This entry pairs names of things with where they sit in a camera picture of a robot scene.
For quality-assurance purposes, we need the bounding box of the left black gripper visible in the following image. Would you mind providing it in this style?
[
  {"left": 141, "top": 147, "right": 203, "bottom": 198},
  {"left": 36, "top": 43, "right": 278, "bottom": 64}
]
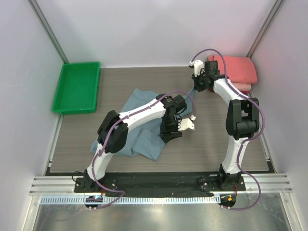
[{"left": 160, "top": 115, "right": 182, "bottom": 143}]

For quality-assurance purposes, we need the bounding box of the blue grey t shirt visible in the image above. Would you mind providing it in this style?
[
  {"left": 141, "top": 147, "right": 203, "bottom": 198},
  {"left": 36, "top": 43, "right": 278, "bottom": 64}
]
[{"left": 90, "top": 88, "right": 196, "bottom": 161}]

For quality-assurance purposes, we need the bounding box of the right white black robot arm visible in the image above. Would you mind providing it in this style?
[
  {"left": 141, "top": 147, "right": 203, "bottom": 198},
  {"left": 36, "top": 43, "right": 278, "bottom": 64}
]
[{"left": 190, "top": 60, "right": 259, "bottom": 191}]

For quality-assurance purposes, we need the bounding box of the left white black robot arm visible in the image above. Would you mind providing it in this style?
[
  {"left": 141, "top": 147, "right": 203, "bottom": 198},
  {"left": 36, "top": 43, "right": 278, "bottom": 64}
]
[{"left": 80, "top": 94, "right": 194, "bottom": 193}]

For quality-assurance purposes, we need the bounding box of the top coral folded shirt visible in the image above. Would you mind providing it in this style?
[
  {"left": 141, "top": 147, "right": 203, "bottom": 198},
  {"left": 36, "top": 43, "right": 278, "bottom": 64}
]
[{"left": 207, "top": 54, "right": 258, "bottom": 84}]

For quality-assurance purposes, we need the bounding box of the light pink folded shirt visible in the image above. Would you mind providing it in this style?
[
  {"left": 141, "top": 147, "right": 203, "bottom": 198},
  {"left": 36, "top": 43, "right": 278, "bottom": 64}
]
[{"left": 232, "top": 82, "right": 252, "bottom": 92}]

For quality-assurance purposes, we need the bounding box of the green plastic tray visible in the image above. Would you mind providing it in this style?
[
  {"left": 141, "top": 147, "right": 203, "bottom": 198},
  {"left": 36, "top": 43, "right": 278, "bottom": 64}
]
[{"left": 52, "top": 62, "right": 101, "bottom": 115}]

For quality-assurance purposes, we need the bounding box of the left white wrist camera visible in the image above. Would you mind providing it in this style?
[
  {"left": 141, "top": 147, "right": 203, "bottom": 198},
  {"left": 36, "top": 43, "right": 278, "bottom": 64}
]
[{"left": 178, "top": 115, "right": 196, "bottom": 131}]

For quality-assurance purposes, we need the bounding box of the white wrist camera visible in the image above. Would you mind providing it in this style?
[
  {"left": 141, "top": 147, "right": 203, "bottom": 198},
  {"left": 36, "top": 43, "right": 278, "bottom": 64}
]
[
  {"left": 178, "top": 115, "right": 196, "bottom": 131},
  {"left": 189, "top": 60, "right": 205, "bottom": 77}
]

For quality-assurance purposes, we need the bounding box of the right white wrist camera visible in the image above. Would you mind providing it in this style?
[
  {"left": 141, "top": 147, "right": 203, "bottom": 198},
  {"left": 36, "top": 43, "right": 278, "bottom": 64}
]
[{"left": 189, "top": 60, "right": 205, "bottom": 77}]

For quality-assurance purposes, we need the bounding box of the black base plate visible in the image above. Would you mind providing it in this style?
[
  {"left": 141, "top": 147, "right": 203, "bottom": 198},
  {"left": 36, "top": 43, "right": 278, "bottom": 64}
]
[{"left": 73, "top": 172, "right": 246, "bottom": 209}]

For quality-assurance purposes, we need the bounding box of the white slotted cable duct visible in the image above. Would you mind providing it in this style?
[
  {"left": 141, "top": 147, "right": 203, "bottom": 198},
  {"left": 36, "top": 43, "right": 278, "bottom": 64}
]
[{"left": 40, "top": 194, "right": 220, "bottom": 205}]

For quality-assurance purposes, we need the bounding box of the right aluminium corner post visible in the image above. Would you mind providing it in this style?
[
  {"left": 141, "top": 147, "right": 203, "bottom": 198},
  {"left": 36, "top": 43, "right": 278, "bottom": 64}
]
[{"left": 246, "top": 0, "right": 285, "bottom": 58}]

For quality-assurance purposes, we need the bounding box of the aluminium corner post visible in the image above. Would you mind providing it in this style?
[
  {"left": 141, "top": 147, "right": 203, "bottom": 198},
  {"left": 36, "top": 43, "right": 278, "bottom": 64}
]
[
  {"left": 246, "top": 0, "right": 285, "bottom": 58},
  {"left": 28, "top": 0, "right": 69, "bottom": 64}
]

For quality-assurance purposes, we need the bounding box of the aluminium rail frame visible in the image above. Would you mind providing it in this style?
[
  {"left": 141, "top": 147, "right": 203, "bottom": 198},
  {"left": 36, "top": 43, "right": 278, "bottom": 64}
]
[{"left": 30, "top": 172, "right": 292, "bottom": 198}]

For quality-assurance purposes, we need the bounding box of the left aluminium corner post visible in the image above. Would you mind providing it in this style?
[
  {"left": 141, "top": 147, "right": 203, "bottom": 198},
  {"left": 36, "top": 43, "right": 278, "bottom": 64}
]
[{"left": 28, "top": 0, "right": 69, "bottom": 64}]

